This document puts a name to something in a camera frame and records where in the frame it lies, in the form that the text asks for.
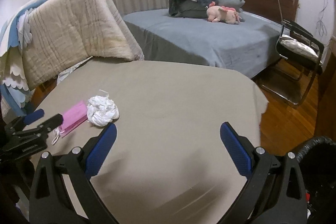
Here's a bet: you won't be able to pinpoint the black lined trash bin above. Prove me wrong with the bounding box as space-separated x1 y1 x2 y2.
293 136 335 223

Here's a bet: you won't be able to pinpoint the pink face mask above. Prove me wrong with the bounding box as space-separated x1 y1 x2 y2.
52 101 87 145

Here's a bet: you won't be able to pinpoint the white crumpled tissue ball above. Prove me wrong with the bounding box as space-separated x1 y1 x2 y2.
87 89 120 127

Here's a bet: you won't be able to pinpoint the wooden wardrobe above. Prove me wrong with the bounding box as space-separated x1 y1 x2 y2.
314 35 335 141

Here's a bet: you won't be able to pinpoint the beige folded quilt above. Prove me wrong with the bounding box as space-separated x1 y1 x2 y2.
23 0 144 89

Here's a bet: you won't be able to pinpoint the black office chair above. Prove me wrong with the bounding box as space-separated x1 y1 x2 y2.
257 19 325 107

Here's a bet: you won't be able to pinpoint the grey bed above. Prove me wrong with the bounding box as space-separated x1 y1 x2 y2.
123 9 281 79

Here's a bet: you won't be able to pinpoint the silver seat cushion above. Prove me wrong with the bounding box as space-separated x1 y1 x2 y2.
280 35 318 63

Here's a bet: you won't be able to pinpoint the pink plush pig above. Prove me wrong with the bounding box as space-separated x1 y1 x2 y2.
206 2 242 24

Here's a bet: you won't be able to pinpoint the dark wooden headboard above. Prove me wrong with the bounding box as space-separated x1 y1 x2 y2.
243 0 299 23

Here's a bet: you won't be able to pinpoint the hanging wall cables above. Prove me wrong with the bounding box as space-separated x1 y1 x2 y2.
314 0 332 37

